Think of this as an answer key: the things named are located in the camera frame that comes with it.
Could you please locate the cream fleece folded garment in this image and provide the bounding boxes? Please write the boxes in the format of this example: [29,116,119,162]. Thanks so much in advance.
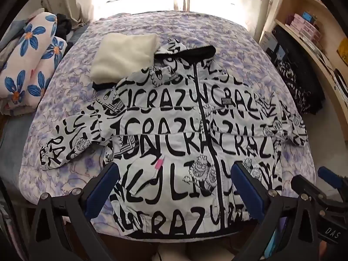
[90,33,161,83]

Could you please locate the blue flower print pillow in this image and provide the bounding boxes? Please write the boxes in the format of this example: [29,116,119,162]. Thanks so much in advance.
[0,12,59,102]
[27,37,67,107]

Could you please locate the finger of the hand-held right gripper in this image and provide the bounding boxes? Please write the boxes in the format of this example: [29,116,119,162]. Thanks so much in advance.
[318,166,348,196]
[291,174,331,204]

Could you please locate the grey bed sheet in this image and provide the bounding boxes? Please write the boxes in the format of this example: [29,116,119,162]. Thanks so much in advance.
[0,114,41,196]

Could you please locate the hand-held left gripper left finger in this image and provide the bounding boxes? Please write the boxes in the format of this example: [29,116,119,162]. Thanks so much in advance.
[27,162,120,261]

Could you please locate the purple floral bedspread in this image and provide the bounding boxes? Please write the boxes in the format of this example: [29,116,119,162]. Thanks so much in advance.
[19,11,319,225]

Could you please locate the grey blue cloth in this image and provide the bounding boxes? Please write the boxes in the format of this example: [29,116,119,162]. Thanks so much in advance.
[0,19,25,53]

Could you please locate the yellow item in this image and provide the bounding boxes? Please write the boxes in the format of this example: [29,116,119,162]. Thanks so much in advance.
[336,39,348,59]

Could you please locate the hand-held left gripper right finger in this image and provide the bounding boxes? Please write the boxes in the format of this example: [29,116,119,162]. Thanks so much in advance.
[231,161,327,261]

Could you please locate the stack of pink boxes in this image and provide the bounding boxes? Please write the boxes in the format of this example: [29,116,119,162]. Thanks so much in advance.
[284,12,323,42]

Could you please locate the black white printed cloth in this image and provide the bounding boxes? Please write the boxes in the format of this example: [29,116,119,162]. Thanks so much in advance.
[276,57,326,115]

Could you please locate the white black lettered jacket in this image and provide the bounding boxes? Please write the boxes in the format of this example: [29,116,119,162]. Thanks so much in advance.
[39,38,309,237]

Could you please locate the dark clothes pile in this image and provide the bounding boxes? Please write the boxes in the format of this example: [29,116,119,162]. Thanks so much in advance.
[56,13,76,42]

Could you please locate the white box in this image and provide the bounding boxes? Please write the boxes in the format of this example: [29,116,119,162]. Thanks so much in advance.
[259,31,278,53]

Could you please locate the wooden shelf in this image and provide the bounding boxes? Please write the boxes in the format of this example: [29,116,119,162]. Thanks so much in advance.
[273,0,348,142]

